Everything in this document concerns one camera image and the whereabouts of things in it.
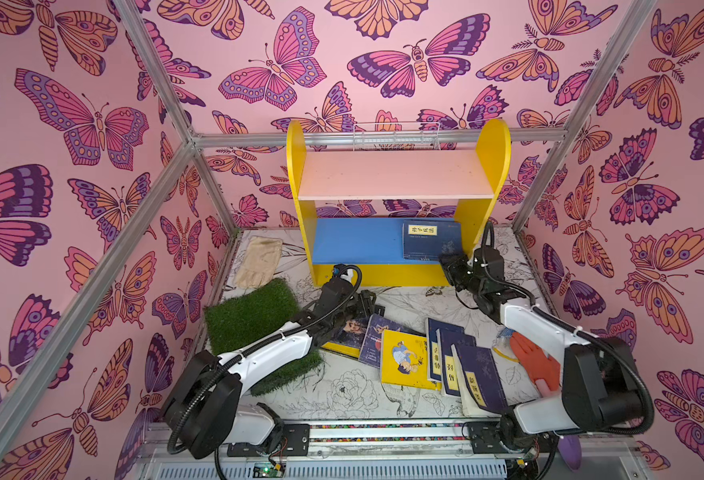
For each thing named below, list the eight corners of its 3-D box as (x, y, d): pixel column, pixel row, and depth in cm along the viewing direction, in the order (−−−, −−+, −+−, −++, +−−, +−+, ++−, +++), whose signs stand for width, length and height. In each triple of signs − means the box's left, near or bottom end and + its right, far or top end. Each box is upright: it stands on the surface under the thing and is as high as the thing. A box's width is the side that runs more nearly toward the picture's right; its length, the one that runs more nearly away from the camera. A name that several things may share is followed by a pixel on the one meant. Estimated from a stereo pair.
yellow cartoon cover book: (381, 389, 83) (382, 383, 79) (378, 338, 93) (379, 330, 89) (436, 389, 83) (440, 383, 79) (428, 338, 93) (431, 330, 89)
